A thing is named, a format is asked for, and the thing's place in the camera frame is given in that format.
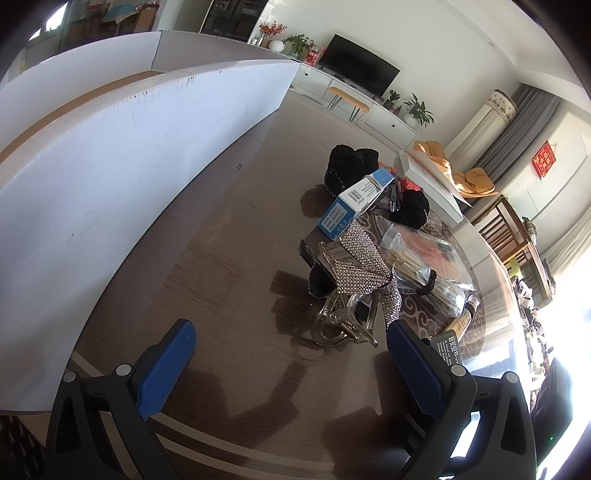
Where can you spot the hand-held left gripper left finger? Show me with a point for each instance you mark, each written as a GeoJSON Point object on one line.
{"type": "Point", "coordinates": [166, 364]}

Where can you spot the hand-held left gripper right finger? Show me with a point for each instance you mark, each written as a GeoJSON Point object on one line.
{"type": "Point", "coordinates": [415, 364]}

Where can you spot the clear plastic claw clip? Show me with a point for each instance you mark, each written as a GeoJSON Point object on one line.
{"type": "Point", "coordinates": [332, 323]}

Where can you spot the clear bag of sticks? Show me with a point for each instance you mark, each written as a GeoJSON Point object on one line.
{"type": "Point", "coordinates": [425, 263]}

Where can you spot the rhinestone bow hair clip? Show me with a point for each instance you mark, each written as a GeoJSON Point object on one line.
{"type": "Point", "coordinates": [364, 263]}

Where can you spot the black electronic device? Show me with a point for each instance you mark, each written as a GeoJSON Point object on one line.
{"type": "Point", "coordinates": [554, 406]}

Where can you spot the plain black scrunchie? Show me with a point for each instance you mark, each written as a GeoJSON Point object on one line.
{"type": "Point", "coordinates": [413, 207]}

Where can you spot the wooden chair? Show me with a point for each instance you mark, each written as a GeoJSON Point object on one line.
{"type": "Point", "coordinates": [508, 230]}

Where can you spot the blue and white carton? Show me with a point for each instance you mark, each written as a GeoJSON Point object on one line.
{"type": "Point", "coordinates": [351, 203]}

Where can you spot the long red packet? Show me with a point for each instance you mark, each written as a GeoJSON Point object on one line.
{"type": "Point", "coordinates": [408, 184]}

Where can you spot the white flat box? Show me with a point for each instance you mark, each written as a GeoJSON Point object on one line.
{"type": "Point", "coordinates": [429, 180]}

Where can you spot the white board partition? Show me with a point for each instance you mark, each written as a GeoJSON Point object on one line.
{"type": "Point", "coordinates": [115, 184]}

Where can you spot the orange cushioned lounge chair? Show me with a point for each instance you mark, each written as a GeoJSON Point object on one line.
{"type": "Point", "coordinates": [471, 180]}

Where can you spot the black beaded scrunchie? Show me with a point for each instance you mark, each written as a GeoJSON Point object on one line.
{"type": "Point", "coordinates": [346, 164]}

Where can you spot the covered standing air conditioner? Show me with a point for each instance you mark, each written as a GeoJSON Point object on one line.
{"type": "Point", "coordinates": [485, 124]}

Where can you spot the large potted plant white pot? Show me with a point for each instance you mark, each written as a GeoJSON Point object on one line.
{"type": "Point", "coordinates": [418, 110]}

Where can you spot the grey curtain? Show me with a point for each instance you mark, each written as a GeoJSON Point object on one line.
{"type": "Point", "coordinates": [521, 129]}

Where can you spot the small potted plant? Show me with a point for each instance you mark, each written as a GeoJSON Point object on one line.
{"type": "Point", "coordinates": [392, 98]}

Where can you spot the orange padded stool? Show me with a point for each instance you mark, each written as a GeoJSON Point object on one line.
{"type": "Point", "coordinates": [348, 95]}

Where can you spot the white television cabinet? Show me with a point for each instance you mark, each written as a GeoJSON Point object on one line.
{"type": "Point", "coordinates": [314, 83]}

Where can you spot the black flat television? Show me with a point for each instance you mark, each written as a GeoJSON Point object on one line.
{"type": "Point", "coordinates": [360, 64]}

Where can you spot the red gift box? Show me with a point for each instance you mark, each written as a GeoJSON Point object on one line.
{"type": "Point", "coordinates": [315, 56]}

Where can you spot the white round vase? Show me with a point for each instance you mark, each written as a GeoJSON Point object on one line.
{"type": "Point", "coordinates": [277, 45]}

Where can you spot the green leafy potted plant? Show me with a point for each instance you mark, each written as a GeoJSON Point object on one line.
{"type": "Point", "coordinates": [298, 44]}

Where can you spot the red flower bouquet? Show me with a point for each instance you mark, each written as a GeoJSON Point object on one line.
{"type": "Point", "coordinates": [270, 28]}

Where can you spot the dark glass display cabinet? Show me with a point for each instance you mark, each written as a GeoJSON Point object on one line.
{"type": "Point", "coordinates": [231, 18]}

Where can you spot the red wall ornament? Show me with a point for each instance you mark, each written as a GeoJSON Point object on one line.
{"type": "Point", "coordinates": [544, 159]}

